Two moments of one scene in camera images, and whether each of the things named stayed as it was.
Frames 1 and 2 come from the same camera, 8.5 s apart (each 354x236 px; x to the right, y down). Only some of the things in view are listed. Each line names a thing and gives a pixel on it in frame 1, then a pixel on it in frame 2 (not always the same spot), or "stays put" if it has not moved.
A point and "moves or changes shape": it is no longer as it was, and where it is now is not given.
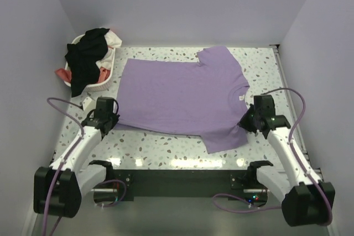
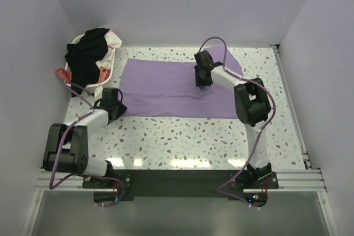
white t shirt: [113, 41] stays put
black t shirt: [82, 58] stays put
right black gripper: [243, 122] to [199, 82]
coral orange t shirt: [67, 74] stays put
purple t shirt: [181, 99] moves or changes shape
